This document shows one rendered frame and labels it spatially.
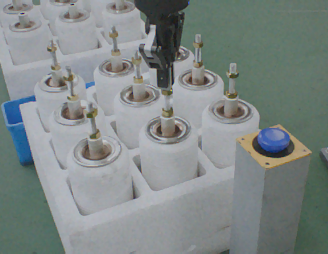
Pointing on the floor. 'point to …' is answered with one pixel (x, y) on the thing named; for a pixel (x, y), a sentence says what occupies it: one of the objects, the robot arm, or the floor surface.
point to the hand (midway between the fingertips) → (165, 75)
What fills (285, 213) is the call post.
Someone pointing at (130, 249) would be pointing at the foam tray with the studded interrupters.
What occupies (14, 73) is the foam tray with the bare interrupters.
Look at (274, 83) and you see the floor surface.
